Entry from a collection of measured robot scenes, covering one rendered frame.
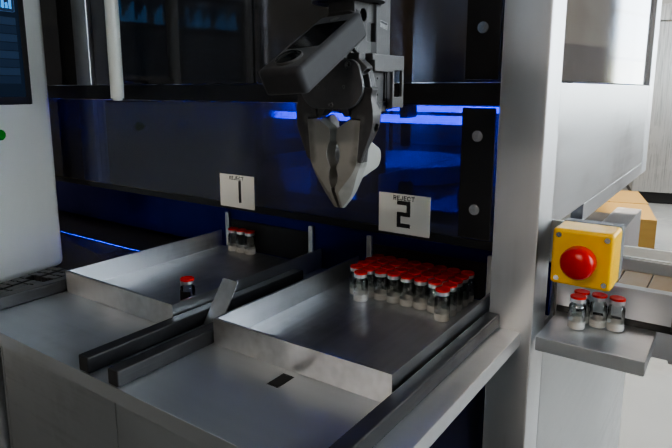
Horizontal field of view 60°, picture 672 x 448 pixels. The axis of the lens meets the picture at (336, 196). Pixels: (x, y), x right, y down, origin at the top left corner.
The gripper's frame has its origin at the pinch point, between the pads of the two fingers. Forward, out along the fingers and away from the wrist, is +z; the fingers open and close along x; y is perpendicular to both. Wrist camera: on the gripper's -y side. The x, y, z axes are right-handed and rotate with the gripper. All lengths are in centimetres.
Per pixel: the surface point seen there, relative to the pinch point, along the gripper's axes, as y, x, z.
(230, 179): 27, 42, 6
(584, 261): 24.0, -19.0, 9.5
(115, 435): 27, 85, 73
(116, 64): 21, 65, -15
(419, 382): 4.2, -7.7, 19.7
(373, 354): 10.2, 1.5, 21.5
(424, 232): 27.4, 3.5, 9.9
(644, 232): 342, 10, 76
